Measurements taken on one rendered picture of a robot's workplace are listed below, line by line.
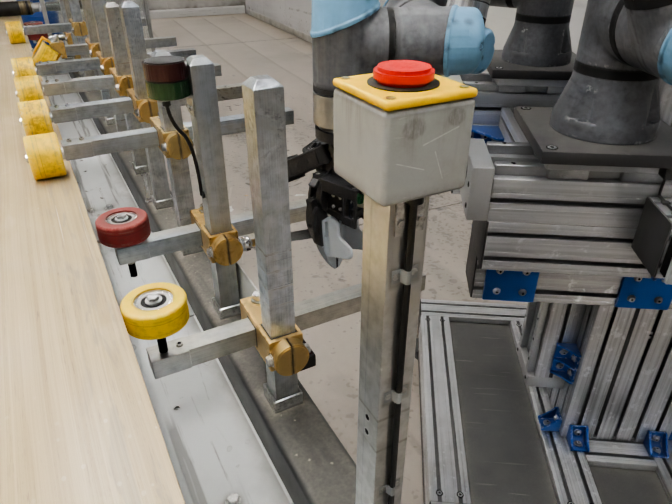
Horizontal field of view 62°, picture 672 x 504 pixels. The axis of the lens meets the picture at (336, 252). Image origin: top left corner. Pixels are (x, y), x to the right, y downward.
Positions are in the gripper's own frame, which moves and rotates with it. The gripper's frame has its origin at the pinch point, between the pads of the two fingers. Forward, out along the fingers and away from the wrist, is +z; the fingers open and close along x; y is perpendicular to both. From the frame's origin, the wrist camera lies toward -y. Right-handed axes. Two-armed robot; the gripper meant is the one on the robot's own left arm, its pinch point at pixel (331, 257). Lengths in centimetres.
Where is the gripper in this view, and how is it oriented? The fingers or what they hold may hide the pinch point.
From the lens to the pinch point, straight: 80.4
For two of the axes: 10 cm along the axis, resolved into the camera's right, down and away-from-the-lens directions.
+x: 6.7, -3.8, 6.4
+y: 7.4, 3.4, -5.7
